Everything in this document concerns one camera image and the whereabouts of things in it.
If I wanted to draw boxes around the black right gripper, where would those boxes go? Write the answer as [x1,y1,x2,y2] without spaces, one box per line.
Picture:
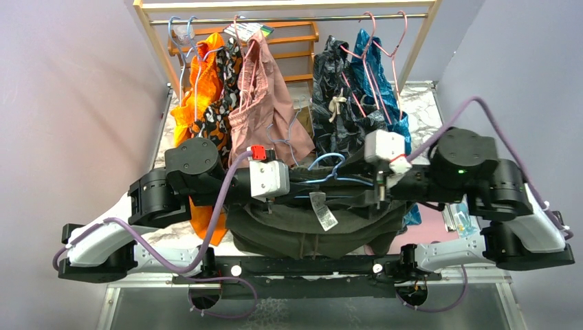
[326,139,470,220]

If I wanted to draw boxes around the olive green shorts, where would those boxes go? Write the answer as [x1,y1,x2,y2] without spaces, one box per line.
[225,174,414,259]

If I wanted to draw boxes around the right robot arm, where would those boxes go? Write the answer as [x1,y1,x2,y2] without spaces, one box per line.
[338,128,575,280]

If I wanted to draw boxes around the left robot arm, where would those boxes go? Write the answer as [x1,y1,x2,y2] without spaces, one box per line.
[52,137,335,283]

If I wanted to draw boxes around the dusty pink shorts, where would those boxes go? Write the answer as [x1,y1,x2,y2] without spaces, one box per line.
[229,32,315,166]

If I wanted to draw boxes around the black shark print shorts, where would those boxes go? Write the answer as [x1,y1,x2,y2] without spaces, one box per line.
[311,35,387,157]

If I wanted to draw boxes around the blue shark print shorts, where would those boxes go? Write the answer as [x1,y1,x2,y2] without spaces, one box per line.
[349,29,422,226]

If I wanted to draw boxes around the orange black camo shorts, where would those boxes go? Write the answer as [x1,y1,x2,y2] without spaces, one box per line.
[192,37,243,168]

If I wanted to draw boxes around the blue hanger on orange shorts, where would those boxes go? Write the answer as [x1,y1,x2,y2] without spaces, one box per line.
[168,16,223,106]

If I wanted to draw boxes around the pink hanger on pink shorts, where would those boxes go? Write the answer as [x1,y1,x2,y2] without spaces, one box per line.
[239,34,256,111]

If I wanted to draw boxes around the pink mat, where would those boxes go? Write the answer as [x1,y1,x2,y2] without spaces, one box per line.
[353,204,458,256]

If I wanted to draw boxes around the colourful marker box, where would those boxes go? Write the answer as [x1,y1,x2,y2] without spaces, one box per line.
[223,23,274,42]

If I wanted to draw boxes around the metal hanging rod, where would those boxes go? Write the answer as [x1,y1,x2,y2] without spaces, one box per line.
[149,14,428,25]

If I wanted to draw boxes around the wooden ladder shelf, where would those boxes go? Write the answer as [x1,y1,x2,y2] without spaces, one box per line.
[167,21,320,86]

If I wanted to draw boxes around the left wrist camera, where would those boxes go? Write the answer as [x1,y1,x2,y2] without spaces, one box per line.
[247,144,290,201]

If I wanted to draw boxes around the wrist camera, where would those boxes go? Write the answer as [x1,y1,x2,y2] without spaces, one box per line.
[364,130,413,175]
[247,144,290,201]

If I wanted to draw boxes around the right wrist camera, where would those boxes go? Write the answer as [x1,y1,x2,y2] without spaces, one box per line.
[364,130,413,175]

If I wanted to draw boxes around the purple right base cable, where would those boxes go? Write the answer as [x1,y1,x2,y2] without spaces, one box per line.
[395,264,469,315]

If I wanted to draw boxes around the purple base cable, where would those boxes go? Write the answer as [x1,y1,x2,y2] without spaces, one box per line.
[395,264,469,315]
[187,275,260,320]

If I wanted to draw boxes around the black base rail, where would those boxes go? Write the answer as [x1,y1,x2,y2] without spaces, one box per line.
[201,254,441,299]

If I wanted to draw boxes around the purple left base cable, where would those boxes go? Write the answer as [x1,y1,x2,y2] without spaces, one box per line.
[187,275,260,320]

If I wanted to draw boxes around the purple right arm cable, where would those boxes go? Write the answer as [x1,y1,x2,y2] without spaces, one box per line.
[405,96,575,240]

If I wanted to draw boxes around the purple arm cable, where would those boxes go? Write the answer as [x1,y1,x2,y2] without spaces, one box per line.
[405,96,575,240]
[52,151,254,275]

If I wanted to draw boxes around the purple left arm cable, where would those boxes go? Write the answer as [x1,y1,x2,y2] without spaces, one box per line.
[52,151,254,275]

